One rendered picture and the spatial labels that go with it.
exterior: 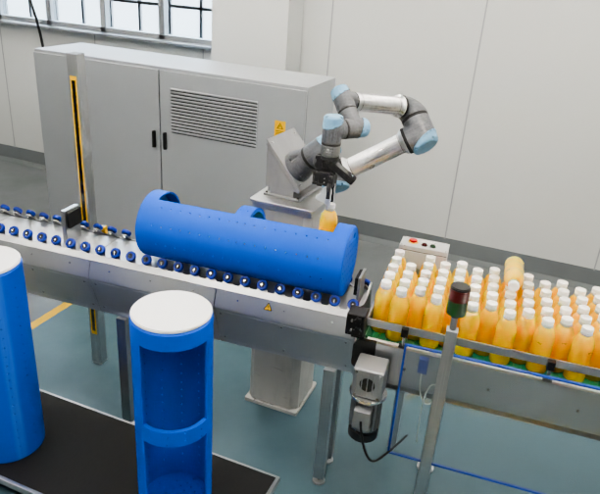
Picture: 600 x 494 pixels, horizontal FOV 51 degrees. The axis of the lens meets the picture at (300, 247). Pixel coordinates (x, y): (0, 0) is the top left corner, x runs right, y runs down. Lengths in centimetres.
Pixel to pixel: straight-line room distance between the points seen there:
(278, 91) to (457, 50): 155
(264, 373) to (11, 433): 121
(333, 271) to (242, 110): 202
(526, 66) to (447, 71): 56
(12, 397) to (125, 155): 239
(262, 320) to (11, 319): 96
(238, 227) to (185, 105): 202
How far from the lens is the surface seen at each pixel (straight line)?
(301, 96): 395
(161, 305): 222
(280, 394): 333
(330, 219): 244
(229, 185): 433
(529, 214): 515
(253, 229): 242
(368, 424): 233
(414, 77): 504
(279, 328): 255
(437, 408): 225
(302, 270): 237
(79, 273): 290
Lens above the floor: 215
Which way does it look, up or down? 25 degrees down
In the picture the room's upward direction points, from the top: 4 degrees clockwise
